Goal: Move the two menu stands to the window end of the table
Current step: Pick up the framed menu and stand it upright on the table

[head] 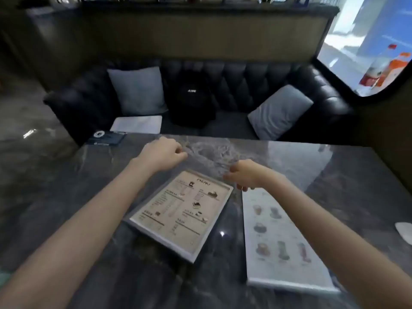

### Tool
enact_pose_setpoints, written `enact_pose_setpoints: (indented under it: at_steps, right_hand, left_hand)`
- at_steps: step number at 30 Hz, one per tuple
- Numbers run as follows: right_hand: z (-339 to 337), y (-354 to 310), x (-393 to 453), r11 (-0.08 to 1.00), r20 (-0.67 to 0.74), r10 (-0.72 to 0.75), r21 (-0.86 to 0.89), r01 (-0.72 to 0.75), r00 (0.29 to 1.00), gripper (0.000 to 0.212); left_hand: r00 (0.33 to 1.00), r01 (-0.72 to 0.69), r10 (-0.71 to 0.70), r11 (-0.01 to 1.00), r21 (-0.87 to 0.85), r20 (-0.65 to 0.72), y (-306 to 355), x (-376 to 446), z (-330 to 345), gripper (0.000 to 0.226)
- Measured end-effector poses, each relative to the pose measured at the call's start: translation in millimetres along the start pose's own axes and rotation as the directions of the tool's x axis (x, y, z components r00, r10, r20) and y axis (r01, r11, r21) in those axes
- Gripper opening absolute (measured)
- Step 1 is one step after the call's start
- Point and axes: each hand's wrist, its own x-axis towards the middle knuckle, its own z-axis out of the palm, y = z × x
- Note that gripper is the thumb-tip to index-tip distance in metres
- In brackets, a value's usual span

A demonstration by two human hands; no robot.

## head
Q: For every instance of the person's right hand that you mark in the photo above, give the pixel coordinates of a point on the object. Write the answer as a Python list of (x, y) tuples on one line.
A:
[(249, 175)]

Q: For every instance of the person's left hand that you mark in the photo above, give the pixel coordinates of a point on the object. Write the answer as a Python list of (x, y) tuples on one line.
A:
[(161, 154)]

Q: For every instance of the framed beige menu stand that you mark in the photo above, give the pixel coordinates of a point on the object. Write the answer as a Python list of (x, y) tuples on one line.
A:
[(180, 215)]

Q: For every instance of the white drinks menu stand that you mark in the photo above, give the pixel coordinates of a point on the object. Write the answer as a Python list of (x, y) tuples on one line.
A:
[(273, 244)]

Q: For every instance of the person's right forearm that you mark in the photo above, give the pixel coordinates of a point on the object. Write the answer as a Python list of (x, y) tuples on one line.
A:
[(338, 244)]

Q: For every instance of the person's left forearm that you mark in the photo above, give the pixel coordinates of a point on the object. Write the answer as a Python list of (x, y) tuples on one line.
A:
[(80, 234)]

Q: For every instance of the orange drink bottle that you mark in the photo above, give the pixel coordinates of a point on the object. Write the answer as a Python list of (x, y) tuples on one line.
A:
[(394, 69)]

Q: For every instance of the white flat sheet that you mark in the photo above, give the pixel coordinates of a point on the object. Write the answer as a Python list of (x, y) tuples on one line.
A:
[(136, 124)]

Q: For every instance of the dark blue card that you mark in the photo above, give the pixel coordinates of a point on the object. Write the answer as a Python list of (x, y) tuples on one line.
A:
[(106, 138)]

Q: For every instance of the black backpack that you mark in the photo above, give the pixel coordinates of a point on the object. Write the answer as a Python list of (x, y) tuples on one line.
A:
[(191, 99)]

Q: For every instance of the grey cushion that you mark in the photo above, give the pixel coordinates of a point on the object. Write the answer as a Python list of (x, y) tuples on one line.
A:
[(278, 112), (138, 90)]

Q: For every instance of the grey marble table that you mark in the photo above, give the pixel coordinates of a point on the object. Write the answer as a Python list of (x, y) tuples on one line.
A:
[(322, 164)]

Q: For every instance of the black tufted leather sofa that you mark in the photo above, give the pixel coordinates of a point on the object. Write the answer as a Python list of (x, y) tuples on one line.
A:
[(244, 80)]

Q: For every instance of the red label water bottle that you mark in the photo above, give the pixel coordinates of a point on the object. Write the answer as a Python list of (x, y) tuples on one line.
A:
[(375, 72)]

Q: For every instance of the white call button device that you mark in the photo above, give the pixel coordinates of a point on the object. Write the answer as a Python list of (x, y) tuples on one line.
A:
[(405, 233)]

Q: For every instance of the small black framed window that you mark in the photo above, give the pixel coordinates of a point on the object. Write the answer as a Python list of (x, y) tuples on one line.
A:
[(354, 45)]

